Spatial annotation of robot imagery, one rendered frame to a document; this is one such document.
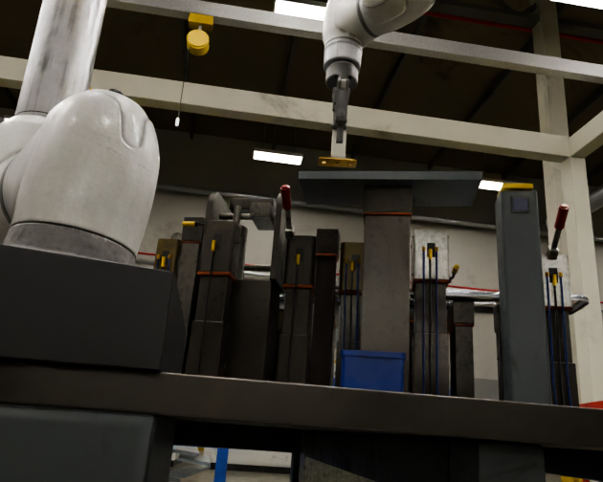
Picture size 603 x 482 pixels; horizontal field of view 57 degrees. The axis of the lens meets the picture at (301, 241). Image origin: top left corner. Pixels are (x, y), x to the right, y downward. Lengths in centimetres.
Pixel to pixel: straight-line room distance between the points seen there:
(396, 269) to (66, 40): 71
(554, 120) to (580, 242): 446
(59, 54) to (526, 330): 94
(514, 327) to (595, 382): 422
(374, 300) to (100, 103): 62
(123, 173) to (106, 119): 8
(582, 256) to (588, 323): 60
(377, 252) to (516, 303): 28
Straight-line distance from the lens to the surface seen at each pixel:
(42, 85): 100
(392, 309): 109
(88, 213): 70
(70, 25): 106
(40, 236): 69
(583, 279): 547
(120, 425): 56
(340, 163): 124
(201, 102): 510
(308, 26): 415
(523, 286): 114
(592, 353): 535
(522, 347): 111
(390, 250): 112
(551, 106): 990
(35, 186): 73
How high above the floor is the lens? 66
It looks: 19 degrees up
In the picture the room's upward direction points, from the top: 4 degrees clockwise
